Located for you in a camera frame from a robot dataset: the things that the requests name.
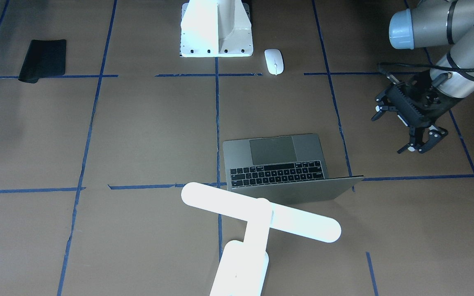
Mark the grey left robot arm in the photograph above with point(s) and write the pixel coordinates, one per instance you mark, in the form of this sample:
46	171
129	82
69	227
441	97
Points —
437	23

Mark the black mouse pad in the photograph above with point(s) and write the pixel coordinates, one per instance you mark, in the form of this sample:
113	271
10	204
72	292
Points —
44	59

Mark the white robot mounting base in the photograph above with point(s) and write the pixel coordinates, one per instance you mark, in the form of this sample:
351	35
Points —
216	28

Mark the white desk lamp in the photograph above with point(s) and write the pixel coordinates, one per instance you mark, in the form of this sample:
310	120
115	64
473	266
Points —
243	265

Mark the white computer mouse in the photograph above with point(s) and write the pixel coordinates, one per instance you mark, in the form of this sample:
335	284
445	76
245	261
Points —
274	61

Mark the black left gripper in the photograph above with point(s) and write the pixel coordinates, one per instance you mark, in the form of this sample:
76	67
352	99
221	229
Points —
441	109

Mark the grey laptop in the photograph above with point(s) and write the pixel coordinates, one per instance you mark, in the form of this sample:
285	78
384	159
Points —
286	170

